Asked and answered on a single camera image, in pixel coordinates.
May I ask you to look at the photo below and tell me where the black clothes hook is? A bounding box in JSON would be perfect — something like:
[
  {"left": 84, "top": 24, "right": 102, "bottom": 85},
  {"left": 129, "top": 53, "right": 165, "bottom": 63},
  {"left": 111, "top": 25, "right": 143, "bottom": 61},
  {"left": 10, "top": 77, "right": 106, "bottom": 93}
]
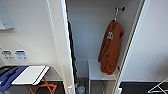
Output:
[{"left": 114, "top": 5, "right": 127, "bottom": 12}]

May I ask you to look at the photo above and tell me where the white door handle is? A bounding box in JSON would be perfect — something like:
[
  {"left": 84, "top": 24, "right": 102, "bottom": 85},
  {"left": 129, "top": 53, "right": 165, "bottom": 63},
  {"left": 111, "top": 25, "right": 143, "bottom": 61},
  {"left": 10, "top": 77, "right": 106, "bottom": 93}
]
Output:
[
  {"left": 114, "top": 87, "right": 123, "bottom": 94},
  {"left": 66, "top": 85, "right": 76, "bottom": 94}
]

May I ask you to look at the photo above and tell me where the white wardrobe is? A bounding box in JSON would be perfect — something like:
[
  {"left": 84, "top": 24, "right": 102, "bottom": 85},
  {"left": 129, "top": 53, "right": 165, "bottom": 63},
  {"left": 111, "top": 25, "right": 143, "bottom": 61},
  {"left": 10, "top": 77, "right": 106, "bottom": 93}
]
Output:
[{"left": 63, "top": 0, "right": 146, "bottom": 94}]

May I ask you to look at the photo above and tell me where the brown wicker basket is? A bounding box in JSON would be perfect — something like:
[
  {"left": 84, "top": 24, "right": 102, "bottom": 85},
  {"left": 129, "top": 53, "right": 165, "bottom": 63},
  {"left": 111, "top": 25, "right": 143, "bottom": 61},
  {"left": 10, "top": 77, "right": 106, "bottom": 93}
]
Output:
[{"left": 74, "top": 77, "right": 89, "bottom": 94}]

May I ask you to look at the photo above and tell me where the blue white wall sign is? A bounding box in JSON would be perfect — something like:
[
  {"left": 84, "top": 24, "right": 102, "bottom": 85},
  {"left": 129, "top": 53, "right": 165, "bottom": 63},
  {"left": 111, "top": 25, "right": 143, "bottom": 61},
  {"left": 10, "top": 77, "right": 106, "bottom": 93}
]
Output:
[{"left": 14, "top": 49, "right": 29, "bottom": 62}]

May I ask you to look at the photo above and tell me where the orange hooded sweater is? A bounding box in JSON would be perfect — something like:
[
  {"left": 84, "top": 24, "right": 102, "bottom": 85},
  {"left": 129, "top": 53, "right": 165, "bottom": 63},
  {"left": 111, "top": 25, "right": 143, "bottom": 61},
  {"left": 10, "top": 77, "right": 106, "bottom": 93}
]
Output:
[{"left": 97, "top": 19, "right": 125, "bottom": 76}]

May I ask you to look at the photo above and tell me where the white inner shelf unit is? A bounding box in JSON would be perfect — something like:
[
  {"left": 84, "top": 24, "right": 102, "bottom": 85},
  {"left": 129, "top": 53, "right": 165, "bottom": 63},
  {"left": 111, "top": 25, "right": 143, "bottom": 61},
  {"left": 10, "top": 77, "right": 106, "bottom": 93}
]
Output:
[{"left": 87, "top": 58, "right": 118, "bottom": 94}]

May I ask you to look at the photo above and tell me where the grey wall box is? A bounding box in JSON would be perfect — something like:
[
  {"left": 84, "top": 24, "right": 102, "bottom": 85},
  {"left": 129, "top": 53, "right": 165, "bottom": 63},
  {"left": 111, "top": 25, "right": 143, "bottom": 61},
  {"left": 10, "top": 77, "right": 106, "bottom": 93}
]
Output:
[{"left": 0, "top": 3, "right": 15, "bottom": 31}]

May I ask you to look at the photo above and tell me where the white wardrobe door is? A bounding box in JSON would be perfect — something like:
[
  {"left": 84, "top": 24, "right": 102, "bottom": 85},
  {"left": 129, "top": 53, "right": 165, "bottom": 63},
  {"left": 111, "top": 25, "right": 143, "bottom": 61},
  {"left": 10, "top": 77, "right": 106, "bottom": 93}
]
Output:
[
  {"left": 45, "top": 0, "right": 76, "bottom": 94},
  {"left": 112, "top": 0, "right": 154, "bottom": 94}
]

